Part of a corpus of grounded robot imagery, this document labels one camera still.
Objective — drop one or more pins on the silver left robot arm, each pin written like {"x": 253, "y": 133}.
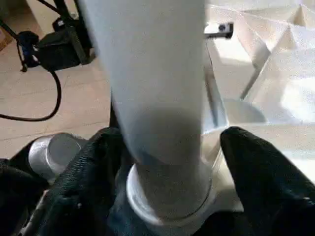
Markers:
{"x": 54, "y": 152}

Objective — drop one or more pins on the white plastic table top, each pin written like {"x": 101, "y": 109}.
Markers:
{"x": 275, "y": 88}

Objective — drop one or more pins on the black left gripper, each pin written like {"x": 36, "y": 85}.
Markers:
{"x": 219, "y": 29}

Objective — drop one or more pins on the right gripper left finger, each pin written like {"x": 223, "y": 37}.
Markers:
{"x": 78, "y": 187}

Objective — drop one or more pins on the white plastic table leg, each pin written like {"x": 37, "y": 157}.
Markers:
{"x": 147, "y": 73}

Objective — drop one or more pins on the black work mat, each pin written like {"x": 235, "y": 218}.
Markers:
{"x": 114, "y": 115}

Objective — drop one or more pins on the black floor box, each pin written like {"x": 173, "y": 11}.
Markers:
{"x": 54, "y": 49}

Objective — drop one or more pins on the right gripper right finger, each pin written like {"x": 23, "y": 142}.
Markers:
{"x": 270, "y": 187}

